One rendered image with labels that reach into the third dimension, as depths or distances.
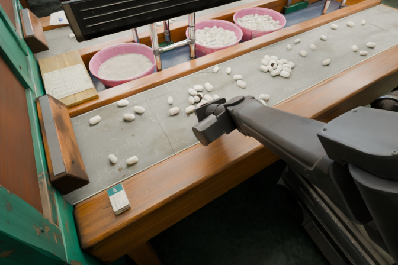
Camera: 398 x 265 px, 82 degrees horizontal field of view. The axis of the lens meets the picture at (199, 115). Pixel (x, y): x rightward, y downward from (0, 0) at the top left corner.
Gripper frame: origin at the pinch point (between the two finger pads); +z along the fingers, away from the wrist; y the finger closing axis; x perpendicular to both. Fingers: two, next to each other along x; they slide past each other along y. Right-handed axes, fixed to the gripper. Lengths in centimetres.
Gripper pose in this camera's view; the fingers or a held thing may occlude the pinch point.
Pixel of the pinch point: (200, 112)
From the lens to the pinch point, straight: 74.0
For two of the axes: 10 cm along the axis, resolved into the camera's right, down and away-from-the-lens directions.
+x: 3.2, 9.3, 2.0
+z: -4.1, -0.5, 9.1
